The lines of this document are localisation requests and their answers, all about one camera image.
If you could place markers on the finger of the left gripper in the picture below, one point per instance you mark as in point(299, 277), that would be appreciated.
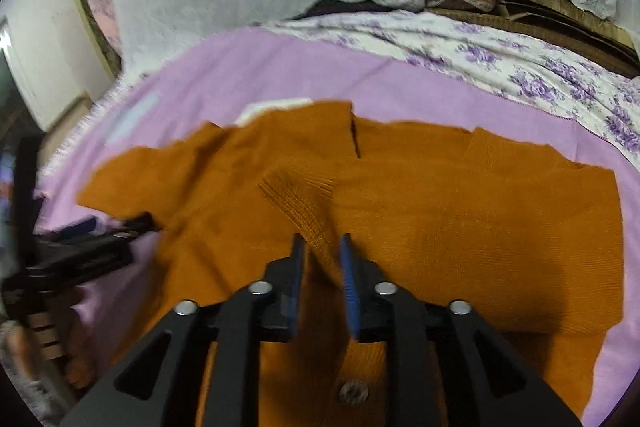
point(76, 229)
point(133, 228)

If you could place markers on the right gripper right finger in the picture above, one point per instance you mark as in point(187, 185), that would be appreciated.
point(444, 365)

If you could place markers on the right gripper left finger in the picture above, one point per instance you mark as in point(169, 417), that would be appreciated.
point(200, 365)

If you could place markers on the orange knit cardigan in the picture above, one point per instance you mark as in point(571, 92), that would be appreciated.
point(532, 240)

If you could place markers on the white paper clothing tag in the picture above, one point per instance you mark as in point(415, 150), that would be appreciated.
point(255, 110)

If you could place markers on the person's left hand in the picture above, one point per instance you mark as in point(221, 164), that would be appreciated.
point(81, 369)

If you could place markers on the striped knit sleeve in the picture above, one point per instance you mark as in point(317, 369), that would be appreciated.
point(38, 384)

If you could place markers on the green patterned picture panel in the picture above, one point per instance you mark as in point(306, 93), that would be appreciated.
point(107, 55)

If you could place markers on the purple floral white quilt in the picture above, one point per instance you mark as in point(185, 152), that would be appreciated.
point(518, 68)

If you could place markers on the brown striped folded blanket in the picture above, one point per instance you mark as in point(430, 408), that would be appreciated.
point(558, 22)

